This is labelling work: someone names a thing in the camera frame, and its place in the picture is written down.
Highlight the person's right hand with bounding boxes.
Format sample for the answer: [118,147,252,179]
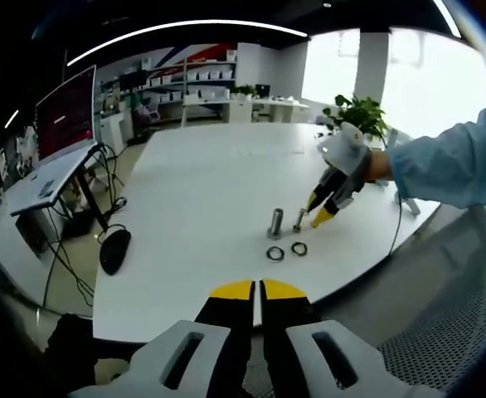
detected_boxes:
[365,148,395,182]

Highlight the grey mesh office chair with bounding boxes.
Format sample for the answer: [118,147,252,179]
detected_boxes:
[309,202,486,398]

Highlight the large red-screen monitor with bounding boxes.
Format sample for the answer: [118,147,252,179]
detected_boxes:
[34,65,99,163]

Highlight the long ceiling light strip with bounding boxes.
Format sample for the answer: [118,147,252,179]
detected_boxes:
[66,19,312,67]

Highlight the white storage shelving unit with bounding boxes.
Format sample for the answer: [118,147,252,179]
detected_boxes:
[141,48,239,124]

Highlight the white background desk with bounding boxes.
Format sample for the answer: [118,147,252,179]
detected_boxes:
[180,97,311,124]

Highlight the green potted plant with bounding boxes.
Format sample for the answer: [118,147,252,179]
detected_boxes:
[322,93,389,140]

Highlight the thick threaded metal stud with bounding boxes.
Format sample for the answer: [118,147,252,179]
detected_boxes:
[267,207,285,241]

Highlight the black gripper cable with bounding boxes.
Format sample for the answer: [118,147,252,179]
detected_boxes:
[388,189,403,259]

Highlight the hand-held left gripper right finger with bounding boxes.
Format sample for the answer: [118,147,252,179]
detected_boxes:
[260,278,445,398]

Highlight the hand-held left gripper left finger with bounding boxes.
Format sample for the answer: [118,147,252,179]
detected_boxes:
[67,279,255,398]

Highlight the black floor cables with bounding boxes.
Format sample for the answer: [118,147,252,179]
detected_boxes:
[43,144,130,310]

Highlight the white standing desk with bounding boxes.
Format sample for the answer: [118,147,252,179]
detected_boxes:
[9,143,109,217]

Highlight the white low cabinet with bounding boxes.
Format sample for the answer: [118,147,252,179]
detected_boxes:
[100,112,135,153]

